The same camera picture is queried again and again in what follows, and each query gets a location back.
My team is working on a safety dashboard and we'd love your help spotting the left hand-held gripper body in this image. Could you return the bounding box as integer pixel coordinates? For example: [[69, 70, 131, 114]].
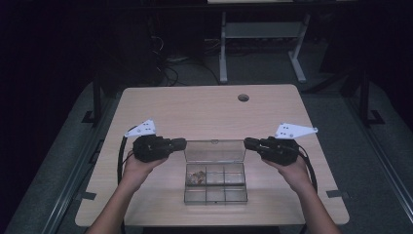
[[124, 119, 173, 164]]

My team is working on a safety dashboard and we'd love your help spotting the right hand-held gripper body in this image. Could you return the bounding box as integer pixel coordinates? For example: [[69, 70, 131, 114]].
[[259, 122, 319, 167]]

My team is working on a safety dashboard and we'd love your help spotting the clear plastic compartment box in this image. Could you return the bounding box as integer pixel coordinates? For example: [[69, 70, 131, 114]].
[[183, 139, 248, 206]]

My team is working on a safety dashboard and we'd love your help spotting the person's left hand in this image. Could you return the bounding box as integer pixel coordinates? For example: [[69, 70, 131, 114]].
[[120, 150, 169, 189]]

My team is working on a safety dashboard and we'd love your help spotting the person's right hand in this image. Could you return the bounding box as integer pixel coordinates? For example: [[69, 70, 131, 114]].
[[262, 158, 315, 194]]

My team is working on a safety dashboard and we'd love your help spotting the grey tape strip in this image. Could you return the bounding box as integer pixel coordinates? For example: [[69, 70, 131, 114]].
[[325, 189, 351, 200], [77, 191, 97, 201]]

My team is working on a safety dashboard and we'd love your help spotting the black metal stand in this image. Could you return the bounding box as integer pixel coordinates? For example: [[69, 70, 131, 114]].
[[81, 71, 105, 128], [357, 68, 386, 128]]

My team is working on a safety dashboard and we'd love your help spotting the white metal desk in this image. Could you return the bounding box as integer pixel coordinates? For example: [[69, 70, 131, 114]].
[[206, 0, 311, 84]]

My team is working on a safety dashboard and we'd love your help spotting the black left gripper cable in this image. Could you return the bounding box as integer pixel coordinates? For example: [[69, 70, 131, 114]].
[[116, 126, 137, 184]]

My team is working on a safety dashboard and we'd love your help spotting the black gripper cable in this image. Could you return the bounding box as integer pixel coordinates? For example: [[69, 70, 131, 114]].
[[298, 150, 319, 194], [116, 126, 137, 184]]

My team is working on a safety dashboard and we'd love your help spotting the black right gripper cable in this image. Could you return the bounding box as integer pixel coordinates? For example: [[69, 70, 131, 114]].
[[298, 150, 319, 194]]

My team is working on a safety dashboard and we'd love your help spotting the tangle of black floor cables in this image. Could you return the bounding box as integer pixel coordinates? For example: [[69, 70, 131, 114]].
[[147, 32, 222, 88]]

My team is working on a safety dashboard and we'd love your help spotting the grey metal floor rail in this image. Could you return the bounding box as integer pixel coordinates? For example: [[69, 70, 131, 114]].
[[42, 94, 123, 234], [344, 97, 413, 216]]

